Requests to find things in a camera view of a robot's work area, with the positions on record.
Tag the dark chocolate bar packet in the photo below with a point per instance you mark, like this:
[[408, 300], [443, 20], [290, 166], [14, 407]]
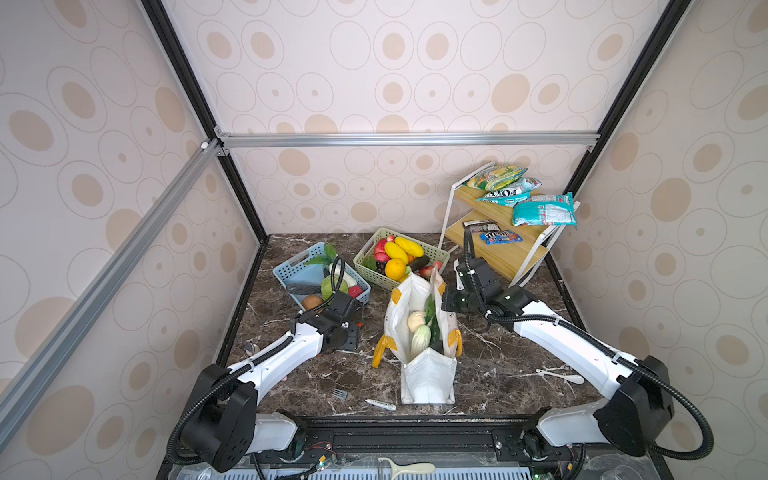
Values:
[[481, 226]]

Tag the yellow mango back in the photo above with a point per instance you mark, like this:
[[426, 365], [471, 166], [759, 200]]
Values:
[[410, 247]]

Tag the green cabbage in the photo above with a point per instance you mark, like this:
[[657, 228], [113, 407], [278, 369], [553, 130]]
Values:
[[327, 287]]

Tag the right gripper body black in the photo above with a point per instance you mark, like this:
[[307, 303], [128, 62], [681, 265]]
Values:
[[455, 299]]

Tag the metal fork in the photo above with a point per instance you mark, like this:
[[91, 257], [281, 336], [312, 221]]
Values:
[[341, 395]]

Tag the silver aluminium frame bar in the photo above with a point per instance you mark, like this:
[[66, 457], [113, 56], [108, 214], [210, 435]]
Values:
[[426, 139]]

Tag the pink dragon fruit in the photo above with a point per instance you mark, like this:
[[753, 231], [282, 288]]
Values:
[[380, 253]]

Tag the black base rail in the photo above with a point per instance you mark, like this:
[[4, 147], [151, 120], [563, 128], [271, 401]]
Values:
[[460, 448]]

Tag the blue plastic vegetable basket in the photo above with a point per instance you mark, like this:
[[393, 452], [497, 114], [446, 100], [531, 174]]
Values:
[[303, 275]]

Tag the yellow mango front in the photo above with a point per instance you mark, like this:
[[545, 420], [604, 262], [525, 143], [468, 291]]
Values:
[[395, 251]]

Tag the yellow mango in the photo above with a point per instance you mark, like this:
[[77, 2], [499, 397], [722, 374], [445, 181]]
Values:
[[395, 251], [410, 247]]

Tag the white grocery bag yellow handles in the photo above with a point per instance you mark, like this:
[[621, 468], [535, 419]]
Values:
[[429, 377]]

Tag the brown potato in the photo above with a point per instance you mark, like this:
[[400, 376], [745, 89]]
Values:
[[311, 301]]

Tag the teal snack bag front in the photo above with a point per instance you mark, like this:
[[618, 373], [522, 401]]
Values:
[[545, 210]]

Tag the green yellow snack bag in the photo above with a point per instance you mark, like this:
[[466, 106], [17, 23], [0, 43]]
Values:
[[496, 177]]

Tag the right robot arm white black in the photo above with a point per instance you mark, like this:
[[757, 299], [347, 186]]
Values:
[[637, 400]]

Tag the green cucumber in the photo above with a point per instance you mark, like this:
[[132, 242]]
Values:
[[435, 333]]

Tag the wooden shelf white frame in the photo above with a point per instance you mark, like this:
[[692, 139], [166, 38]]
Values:
[[516, 260]]

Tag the white radish with leaves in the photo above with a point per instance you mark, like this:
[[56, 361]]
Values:
[[420, 340]]

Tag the dark eggplant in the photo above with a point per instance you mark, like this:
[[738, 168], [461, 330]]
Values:
[[419, 263]]

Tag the wrinkled yellow orange fruit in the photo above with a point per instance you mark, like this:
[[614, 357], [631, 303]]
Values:
[[395, 270]]

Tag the silver aluminium side bar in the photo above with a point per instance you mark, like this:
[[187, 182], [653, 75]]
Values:
[[49, 359]]

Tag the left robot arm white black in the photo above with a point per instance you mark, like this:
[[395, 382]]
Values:
[[220, 423]]

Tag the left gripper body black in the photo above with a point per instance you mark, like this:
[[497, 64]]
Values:
[[347, 332]]

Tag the green plastic fruit basket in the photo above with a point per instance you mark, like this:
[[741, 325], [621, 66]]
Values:
[[374, 272]]

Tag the cream plastic spatula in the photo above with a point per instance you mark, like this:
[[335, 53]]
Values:
[[396, 470]]

